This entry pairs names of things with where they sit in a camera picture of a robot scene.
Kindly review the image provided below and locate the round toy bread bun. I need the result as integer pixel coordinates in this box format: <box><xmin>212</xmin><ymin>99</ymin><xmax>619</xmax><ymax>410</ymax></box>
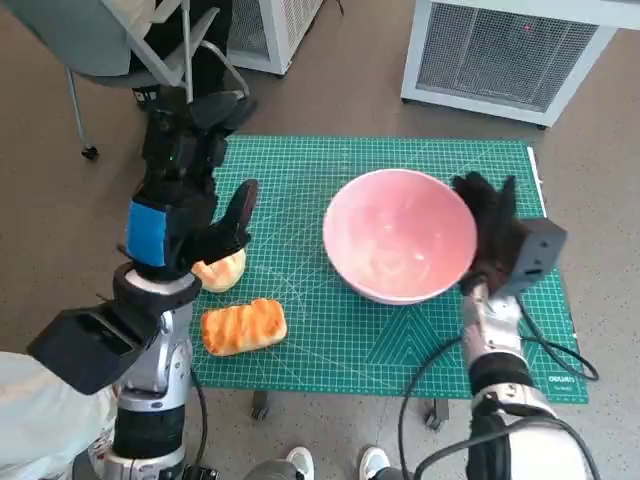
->
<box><xmin>191</xmin><ymin>247</ymin><xmax>248</xmax><ymax>295</ymax></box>

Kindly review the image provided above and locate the green cutting mat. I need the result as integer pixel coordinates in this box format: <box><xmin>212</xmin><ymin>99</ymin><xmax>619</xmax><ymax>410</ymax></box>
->
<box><xmin>188</xmin><ymin>133</ymin><xmax>591</xmax><ymax>405</ymax></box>

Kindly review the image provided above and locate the rectangular toy bread loaf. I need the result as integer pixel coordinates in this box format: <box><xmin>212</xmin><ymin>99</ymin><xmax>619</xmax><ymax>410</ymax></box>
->
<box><xmin>199</xmin><ymin>298</ymin><xmax>289</xmax><ymax>357</ymax></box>

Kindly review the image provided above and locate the pink bowl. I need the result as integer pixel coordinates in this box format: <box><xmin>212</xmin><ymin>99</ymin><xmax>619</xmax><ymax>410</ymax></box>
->
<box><xmin>322</xmin><ymin>168</ymin><xmax>479</xmax><ymax>306</ymax></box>

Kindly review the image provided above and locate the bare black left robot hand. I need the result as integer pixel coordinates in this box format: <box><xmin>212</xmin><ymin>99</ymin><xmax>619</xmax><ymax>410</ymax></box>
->
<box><xmin>123</xmin><ymin>91</ymin><xmax>261</xmax><ymax>281</ymax></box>

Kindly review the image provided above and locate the small white mesh cabinet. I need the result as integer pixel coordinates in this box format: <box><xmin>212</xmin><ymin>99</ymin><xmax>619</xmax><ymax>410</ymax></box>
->
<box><xmin>227</xmin><ymin>0</ymin><xmax>326</xmax><ymax>77</ymax></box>

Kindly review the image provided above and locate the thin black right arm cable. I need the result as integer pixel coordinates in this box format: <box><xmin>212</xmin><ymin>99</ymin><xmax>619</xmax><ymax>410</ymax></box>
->
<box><xmin>398</xmin><ymin>299</ymin><xmax>600</xmax><ymax>474</ymax></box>

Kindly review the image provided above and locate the white fabric with red print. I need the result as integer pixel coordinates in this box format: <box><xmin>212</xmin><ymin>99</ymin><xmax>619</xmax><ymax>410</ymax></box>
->
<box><xmin>0</xmin><ymin>349</ymin><xmax>119</xmax><ymax>480</ymax></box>

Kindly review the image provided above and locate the large white mesh cabinet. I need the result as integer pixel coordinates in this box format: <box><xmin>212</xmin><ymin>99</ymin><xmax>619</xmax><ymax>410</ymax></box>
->
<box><xmin>399</xmin><ymin>0</ymin><xmax>619</xmax><ymax>132</ymax></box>

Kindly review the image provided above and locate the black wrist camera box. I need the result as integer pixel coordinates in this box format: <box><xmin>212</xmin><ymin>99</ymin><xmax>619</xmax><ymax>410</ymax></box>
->
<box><xmin>498</xmin><ymin>218</ymin><xmax>569</xmax><ymax>302</ymax></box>
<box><xmin>25</xmin><ymin>299</ymin><xmax>164</xmax><ymax>396</ymax></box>

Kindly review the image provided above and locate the table leg with caster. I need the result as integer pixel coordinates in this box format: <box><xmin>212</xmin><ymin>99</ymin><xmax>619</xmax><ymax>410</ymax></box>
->
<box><xmin>251</xmin><ymin>390</ymin><xmax>274</xmax><ymax>420</ymax></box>
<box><xmin>423</xmin><ymin>398</ymin><xmax>451</xmax><ymax>431</ymax></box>

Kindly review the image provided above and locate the person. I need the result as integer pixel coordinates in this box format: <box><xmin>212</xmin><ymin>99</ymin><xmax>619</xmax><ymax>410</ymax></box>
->
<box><xmin>130</xmin><ymin>0</ymin><xmax>236</xmax><ymax>106</ymax></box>

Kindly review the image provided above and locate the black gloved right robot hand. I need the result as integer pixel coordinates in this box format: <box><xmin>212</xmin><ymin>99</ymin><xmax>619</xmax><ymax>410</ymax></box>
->
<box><xmin>452</xmin><ymin>172</ymin><xmax>529</xmax><ymax>297</ymax></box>

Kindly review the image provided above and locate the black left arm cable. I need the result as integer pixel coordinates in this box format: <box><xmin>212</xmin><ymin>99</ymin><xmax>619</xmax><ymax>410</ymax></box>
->
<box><xmin>188</xmin><ymin>369</ymin><xmax>210</xmax><ymax>474</ymax></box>

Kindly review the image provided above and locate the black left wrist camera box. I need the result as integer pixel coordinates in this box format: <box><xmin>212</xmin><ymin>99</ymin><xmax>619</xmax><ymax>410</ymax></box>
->
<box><xmin>25</xmin><ymin>299</ymin><xmax>164</xmax><ymax>396</ymax></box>

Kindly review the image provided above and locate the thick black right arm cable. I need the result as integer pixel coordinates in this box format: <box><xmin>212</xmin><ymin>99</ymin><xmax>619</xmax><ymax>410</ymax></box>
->
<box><xmin>412</xmin><ymin>427</ymin><xmax>509</xmax><ymax>480</ymax></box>

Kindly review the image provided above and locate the cream cushion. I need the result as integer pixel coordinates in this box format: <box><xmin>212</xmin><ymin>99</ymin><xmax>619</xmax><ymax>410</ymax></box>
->
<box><xmin>102</xmin><ymin>0</ymin><xmax>166</xmax><ymax>31</ymax></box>

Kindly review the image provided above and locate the grey chair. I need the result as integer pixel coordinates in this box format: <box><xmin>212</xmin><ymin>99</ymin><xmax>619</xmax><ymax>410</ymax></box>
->
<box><xmin>7</xmin><ymin>0</ymin><xmax>251</xmax><ymax>161</ymax></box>

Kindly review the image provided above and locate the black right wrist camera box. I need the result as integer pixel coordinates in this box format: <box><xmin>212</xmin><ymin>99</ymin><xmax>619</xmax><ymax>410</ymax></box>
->
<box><xmin>498</xmin><ymin>218</ymin><xmax>569</xmax><ymax>302</ymax></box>

